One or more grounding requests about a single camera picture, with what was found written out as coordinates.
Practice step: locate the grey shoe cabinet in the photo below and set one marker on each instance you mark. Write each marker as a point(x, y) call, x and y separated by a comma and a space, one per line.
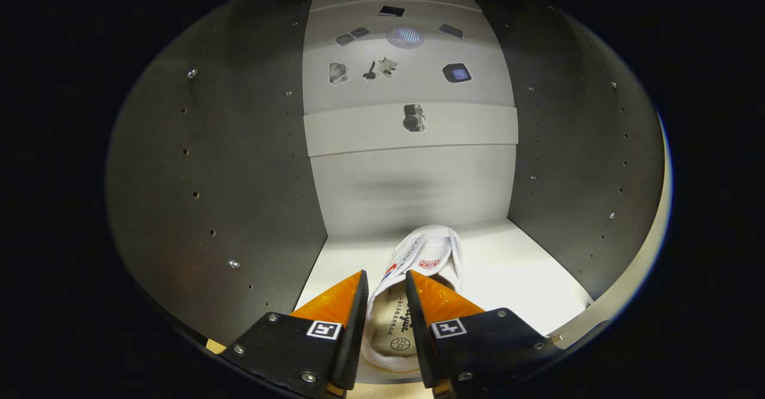
point(418, 178)

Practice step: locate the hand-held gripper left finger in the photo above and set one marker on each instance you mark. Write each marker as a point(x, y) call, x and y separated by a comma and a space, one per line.
point(355, 333)

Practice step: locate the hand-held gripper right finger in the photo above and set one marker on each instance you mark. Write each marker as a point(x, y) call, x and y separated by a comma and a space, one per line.
point(418, 333)

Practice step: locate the white shoe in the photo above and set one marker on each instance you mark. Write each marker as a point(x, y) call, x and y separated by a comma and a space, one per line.
point(430, 249)

